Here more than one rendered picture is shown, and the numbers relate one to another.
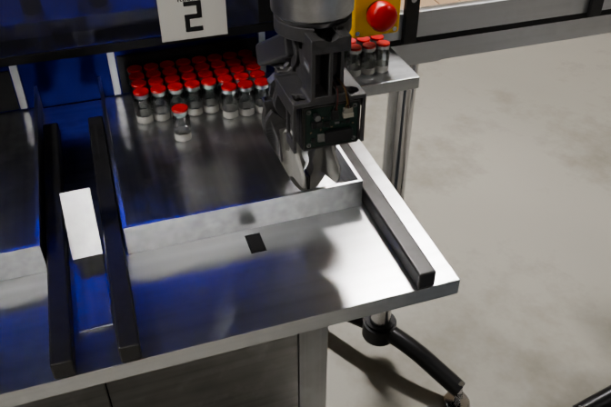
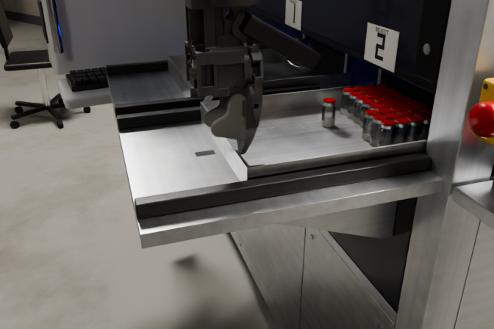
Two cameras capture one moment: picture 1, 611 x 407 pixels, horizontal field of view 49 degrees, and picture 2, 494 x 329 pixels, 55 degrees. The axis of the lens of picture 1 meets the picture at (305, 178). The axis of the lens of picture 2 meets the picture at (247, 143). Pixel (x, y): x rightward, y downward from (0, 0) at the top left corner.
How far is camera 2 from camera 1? 85 cm
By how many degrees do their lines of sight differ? 76
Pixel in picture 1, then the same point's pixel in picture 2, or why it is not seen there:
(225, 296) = (156, 146)
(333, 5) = not seen: outside the picture
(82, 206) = not seen: hidden behind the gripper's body
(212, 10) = (389, 47)
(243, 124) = (357, 143)
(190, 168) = (288, 129)
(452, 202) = not seen: outside the picture
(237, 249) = (199, 147)
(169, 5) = (371, 31)
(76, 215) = not seen: hidden behind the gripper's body
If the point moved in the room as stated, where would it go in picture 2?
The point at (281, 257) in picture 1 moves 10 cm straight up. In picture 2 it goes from (187, 161) to (184, 95)
